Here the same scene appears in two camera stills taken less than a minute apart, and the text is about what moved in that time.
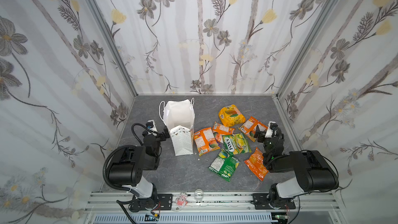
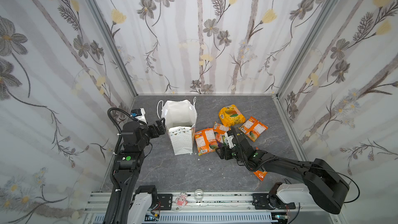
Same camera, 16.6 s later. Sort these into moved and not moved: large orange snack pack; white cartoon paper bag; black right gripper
Moved: black right gripper
Not moved: white cartoon paper bag; large orange snack pack
